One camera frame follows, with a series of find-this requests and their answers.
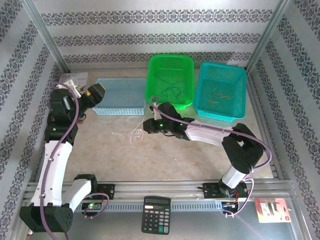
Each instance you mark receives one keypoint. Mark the green plastic basket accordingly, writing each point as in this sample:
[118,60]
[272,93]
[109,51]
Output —
[172,65]

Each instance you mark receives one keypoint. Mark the red box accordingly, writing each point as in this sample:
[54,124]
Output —
[80,122]

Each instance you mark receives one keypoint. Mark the teal plastic basket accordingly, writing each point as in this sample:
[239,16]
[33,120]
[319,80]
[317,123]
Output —
[225,110]

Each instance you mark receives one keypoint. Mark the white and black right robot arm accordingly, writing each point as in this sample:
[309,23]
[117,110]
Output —
[205,132]

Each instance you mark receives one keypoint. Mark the black calculator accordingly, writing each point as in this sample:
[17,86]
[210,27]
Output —
[156,217]

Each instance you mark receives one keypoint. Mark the aluminium mounting rail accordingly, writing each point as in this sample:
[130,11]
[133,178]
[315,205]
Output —
[162,186]

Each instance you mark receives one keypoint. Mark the aluminium frame post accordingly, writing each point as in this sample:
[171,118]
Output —
[45,35]
[267,35]

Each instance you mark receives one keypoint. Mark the left controller board with LEDs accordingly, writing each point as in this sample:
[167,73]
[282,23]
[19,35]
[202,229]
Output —
[92,206]

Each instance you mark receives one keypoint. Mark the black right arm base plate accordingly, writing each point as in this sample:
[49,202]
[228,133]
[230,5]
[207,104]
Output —
[211,191]

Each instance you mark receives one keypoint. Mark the red blister pack card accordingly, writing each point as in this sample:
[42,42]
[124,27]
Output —
[272,210]

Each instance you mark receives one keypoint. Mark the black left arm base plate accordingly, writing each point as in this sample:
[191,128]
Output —
[107,191]

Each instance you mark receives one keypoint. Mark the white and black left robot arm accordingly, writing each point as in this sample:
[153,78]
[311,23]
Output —
[57,162]

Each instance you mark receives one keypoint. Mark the right controller board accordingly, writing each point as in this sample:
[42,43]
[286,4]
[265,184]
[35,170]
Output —
[230,205]

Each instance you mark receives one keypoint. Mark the light blue plastic basket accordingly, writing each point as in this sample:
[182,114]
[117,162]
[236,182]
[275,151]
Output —
[125,87]

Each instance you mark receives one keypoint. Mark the white book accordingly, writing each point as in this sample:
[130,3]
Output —
[80,76]

